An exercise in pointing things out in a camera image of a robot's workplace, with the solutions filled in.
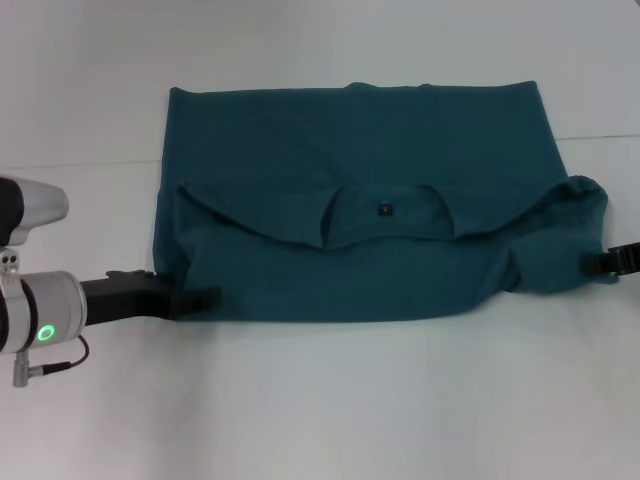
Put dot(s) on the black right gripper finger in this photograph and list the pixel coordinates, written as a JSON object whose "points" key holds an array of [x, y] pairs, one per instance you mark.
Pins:
{"points": [[612, 262]]}

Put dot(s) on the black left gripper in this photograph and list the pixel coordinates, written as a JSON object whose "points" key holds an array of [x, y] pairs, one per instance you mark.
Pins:
{"points": [[130, 297]]}

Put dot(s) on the teal t-shirt with FREE print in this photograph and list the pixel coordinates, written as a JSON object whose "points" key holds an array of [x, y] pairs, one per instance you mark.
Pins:
{"points": [[375, 175]]}

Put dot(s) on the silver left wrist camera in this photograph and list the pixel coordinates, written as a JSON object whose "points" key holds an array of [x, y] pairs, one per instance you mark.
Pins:
{"points": [[30, 207]]}

